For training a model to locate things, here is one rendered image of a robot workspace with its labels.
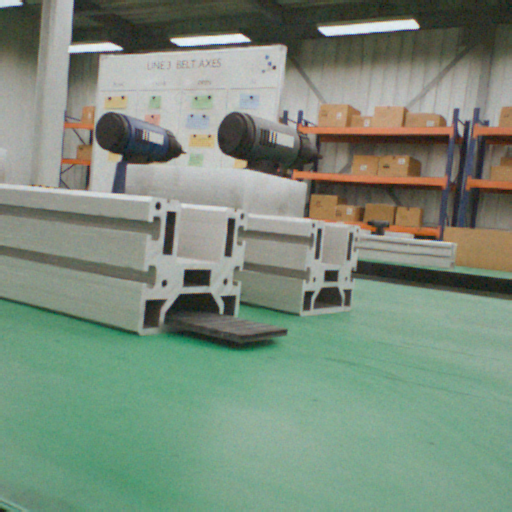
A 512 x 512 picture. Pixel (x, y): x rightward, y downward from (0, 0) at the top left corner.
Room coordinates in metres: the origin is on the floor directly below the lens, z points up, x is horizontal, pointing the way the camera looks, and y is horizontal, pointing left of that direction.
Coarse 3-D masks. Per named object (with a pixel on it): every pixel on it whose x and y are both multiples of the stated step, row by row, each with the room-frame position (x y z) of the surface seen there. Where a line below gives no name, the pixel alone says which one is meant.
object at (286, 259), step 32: (256, 224) 0.55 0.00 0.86; (288, 224) 0.53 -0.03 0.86; (320, 224) 0.53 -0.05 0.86; (256, 256) 0.55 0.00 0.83; (288, 256) 0.53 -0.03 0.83; (320, 256) 0.54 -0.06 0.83; (352, 256) 0.59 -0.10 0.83; (256, 288) 0.54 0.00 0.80; (288, 288) 0.52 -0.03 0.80; (320, 288) 0.54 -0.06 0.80; (352, 288) 0.59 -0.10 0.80
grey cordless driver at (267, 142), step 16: (240, 112) 0.77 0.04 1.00; (224, 128) 0.78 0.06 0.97; (240, 128) 0.76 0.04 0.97; (256, 128) 0.77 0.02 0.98; (272, 128) 0.80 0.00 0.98; (288, 128) 0.83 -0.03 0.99; (224, 144) 0.78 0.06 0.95; (240, 144) 0.77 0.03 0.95; (256, 144) 0.78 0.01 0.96; (272, 144) 0.79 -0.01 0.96; (288, 144) 0.82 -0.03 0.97; (304, 144) 0.85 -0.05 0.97; (256, 160) 0.80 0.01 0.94; (272, 160) 0.82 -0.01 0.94; (288, 160) 0.83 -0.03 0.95; (304, 160) 0.86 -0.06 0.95
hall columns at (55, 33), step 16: (48, 0) 8.80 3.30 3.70; (64, 0) 8.72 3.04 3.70; (48, 16) 8.82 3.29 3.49; (64, 16) 8.74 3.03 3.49; (48, 32) 8.84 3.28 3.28; (64, 32) 8.75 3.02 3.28; (48, 48) 8.84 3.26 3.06; (64, 48) 8.77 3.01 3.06; (48, 64) 8.84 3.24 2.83; (64, 64) 8.79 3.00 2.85; (48, 80) 8.83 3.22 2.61; (64, 80) 8.81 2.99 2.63; (48, 96) 8.82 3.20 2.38; (64, 96) 8.83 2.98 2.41; (48, 112) 8.61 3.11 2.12; (48, 128) 8.62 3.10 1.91; (48, 144) 8.64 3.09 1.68; (32, 160) 8.74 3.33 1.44; (48, 160) 8.66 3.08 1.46; (32, 176) 8.76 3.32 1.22; (48, 176) 8.68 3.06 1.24
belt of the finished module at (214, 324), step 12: (168, 312) 0.40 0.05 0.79; (180, 312) 0.41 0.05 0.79; (192, 312) 0.41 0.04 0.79; (204, 312) 0.42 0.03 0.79; (168, 324) 0.38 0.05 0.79; (180, 324) 0.37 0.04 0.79; (192, 324) 0.37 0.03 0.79; (204, 324) 0.37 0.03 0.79; (216, 324) 0.37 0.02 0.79; (228, 324) 0.38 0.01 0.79; (240, 324) 0.38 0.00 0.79; (252, 324) 0.39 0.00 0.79; (264, 324) 0.39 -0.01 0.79; (216, 336) 0.36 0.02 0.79; (228, 336) 0.35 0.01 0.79; (240, 336) 0.35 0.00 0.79; (252, 336) 0.35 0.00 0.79; (264, 336) 0.37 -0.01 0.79; (276, 336) 0.38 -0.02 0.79
